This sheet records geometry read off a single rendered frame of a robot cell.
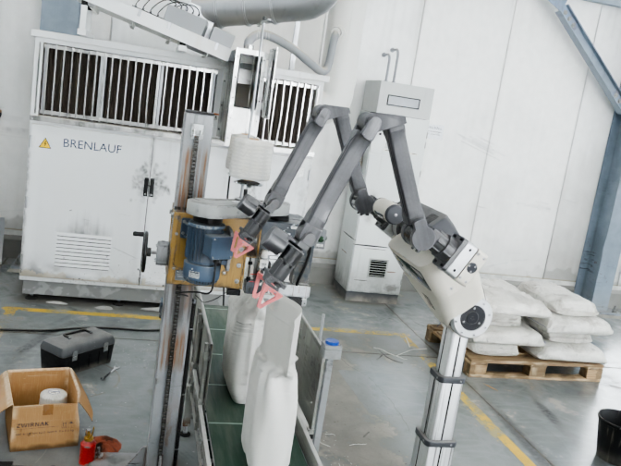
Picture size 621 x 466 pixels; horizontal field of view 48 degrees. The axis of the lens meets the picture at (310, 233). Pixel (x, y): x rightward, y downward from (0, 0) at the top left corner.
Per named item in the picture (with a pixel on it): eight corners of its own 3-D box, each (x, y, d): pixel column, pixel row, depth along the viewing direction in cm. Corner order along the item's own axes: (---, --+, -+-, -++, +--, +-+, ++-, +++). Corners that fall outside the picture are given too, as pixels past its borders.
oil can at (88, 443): (92, 472, 331) (97, 426, 327) (76, 472, 329) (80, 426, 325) (95, 455, 346) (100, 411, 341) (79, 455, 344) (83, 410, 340)
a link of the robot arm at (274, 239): (318, 237, 204) (311, 230, 212) (287, 214, 200) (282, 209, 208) (294, 269, 204) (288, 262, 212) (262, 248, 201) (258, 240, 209)
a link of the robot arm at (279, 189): (334, 112, 257) (327, 111, 268) (321, 104, 256) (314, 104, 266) (278, 214, 261) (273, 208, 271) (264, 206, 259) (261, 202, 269)
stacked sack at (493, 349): (520, 359, 545) (523, 344, 543) (469, 356, 535) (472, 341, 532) (481, 329, 609) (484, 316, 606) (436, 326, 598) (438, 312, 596)
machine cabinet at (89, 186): (293, 321, 602) (330, 76, 563) (12, 301, 546) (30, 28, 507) (271, 283, 712) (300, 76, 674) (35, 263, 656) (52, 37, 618)
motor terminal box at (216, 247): (232, 265, 276) (235, 237, 274) (209, 266, 269) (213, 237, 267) (221, 260, 283) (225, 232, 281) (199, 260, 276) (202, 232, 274)
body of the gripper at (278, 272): (266, 279, 203) (281, 259, 202) (261, 270, 212) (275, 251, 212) (283, 291, 205) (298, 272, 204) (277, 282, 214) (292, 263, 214)
